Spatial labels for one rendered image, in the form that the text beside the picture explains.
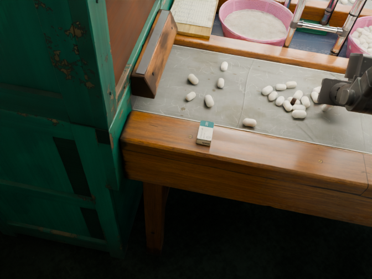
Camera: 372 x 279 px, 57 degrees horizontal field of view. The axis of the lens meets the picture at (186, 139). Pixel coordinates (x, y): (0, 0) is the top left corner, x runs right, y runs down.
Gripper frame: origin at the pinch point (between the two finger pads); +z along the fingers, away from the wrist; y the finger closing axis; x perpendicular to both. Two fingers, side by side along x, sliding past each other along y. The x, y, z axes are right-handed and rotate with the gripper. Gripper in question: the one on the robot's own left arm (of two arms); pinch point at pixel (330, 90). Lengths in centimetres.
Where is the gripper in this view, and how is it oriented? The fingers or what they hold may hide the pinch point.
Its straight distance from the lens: 106.5
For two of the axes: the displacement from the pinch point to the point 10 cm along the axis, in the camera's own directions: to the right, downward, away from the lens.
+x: -1.6, 9.6, 2.4
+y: -9.8, -1.8, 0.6
